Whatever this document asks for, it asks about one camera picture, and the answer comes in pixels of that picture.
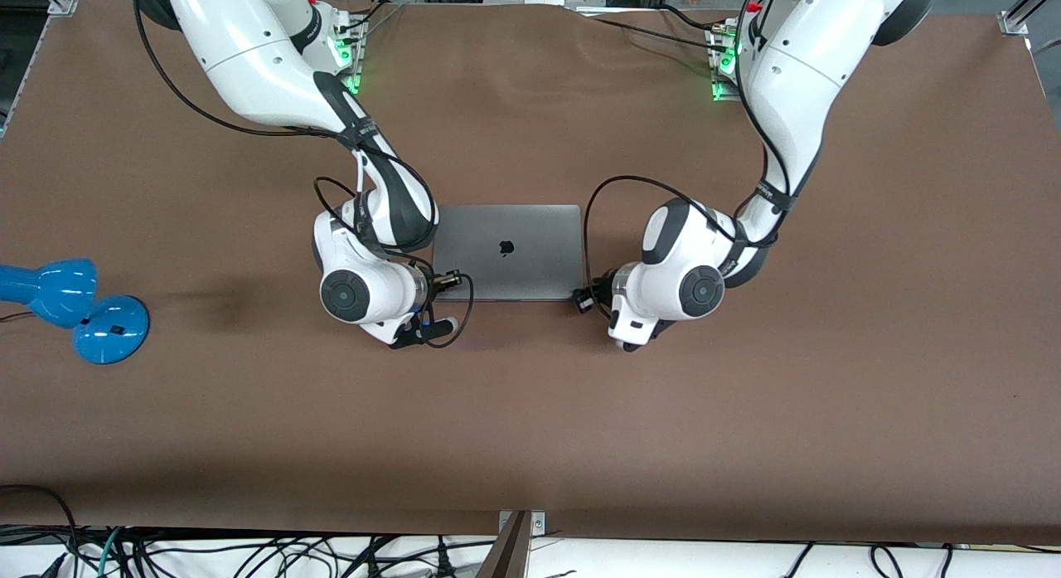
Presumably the grey laptop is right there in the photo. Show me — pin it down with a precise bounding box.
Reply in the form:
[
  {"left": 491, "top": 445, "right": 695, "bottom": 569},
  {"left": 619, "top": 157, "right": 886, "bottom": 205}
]
[{"left": 431, "top": 203, "right": 585, "bottom": 303}]

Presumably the brown table cover sheet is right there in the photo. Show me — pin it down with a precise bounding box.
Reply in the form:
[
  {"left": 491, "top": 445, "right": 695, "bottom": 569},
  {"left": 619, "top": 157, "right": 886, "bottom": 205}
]
[{"left": 0, "top": 0, "right": 1061, "bottom": 547}]

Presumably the blue desk lamp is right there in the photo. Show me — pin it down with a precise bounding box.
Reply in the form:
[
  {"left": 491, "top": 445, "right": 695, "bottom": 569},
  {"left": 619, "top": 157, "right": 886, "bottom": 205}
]
[{"left": 0, "top": 258, "right": 151, "bottom": 366}]

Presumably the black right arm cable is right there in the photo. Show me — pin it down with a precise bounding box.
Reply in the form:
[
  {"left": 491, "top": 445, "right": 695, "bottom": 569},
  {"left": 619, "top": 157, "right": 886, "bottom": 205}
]
[{"left": 131, "top": 0, "right": 477, "bottom": 350}]

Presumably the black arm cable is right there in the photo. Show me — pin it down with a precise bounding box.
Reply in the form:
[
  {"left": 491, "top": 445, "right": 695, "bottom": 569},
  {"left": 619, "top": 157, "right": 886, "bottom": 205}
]
[
  {"left": 131, "top": 0, "right": 477, "bottom": 350},
  {"left": 582, "top": 0, "right": 798, "bottom": 318}
]

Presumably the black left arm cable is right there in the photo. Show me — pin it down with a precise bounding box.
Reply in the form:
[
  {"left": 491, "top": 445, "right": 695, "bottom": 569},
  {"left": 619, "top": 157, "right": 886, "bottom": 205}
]
[{"left": 582, "top": 0, "right": 798, "bottom": 318}]

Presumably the silver bracket plate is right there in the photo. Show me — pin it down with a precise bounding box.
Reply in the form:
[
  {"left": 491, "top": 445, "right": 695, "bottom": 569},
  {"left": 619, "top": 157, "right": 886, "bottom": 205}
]
[{"left": 498, "top": 509, "right": 547, "bottom": 537}]

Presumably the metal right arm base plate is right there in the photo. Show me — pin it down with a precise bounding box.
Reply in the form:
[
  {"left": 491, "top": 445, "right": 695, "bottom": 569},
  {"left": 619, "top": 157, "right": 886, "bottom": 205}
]
[{"left": 330, "top": 12, "right": 366, "bottom": 96}]

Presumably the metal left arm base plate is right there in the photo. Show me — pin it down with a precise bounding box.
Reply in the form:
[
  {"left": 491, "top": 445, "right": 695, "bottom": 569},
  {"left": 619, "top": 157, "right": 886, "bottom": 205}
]
[{"left": 707, "top": 22, "right": 749, "bottom": 104}]

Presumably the long black table cable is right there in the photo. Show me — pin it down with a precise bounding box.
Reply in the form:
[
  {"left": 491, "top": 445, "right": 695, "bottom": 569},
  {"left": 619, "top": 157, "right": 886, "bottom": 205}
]
[{"left": 579, "top": 16, "right": 724, "bottom": 51}]

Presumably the dark camera mount beam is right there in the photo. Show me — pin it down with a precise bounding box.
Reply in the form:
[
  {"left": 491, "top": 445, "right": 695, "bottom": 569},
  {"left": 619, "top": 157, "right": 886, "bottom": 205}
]
[{"left": 474, "top": 512, "right": 532, "bottom": 578}]

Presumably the short black table cable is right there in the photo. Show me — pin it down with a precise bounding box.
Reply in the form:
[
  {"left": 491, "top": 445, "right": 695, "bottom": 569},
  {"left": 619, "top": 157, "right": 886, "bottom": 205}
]
[{"left": 657, "top": 4, "right": 724, "bottom": 33}]

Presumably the teal cable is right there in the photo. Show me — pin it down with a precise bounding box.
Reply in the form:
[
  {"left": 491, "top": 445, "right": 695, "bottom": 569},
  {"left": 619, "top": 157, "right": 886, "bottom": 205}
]
[{"left": 96, "top": 527, "right": 127, "bottom": 578}]

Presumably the black looped floor cable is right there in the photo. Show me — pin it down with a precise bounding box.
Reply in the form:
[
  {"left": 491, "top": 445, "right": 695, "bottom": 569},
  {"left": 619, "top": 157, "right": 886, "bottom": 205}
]
[{"left": 0, "top": 483, "right": 80, "bottom": 578}]

